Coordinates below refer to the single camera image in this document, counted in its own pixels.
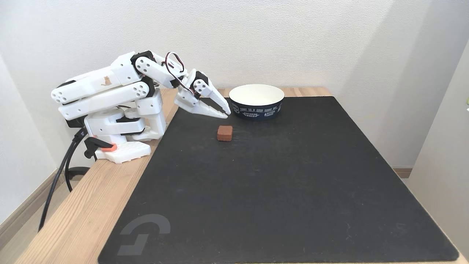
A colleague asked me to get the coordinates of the wooden baseboard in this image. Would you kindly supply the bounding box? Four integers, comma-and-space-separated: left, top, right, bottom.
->
0, 169, 63, 250
391, 166, 413, 179

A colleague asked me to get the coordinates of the thin black cable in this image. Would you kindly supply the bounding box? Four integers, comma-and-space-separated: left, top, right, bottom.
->
64, 141, 91, 192

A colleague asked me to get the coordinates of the black desk mat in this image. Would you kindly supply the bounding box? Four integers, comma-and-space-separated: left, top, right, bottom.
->
98, 96, 459, 264

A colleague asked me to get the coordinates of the thick black cable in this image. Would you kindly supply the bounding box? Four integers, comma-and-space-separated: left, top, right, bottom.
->
38, 128, 87, 232

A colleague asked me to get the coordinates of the navy and white paper bowl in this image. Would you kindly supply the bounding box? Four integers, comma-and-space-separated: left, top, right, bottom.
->
229, 84, 285, 121

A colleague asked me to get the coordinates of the brown cube toy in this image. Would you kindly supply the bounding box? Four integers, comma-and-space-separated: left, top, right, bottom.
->
217, 125, 234, 142

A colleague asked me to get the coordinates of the black and orange clamp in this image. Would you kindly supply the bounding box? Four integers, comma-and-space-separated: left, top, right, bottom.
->
84, 136, 118, 161

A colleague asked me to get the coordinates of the red black white servo wire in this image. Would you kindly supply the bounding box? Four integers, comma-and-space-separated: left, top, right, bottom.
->
164, 52, 195, 94

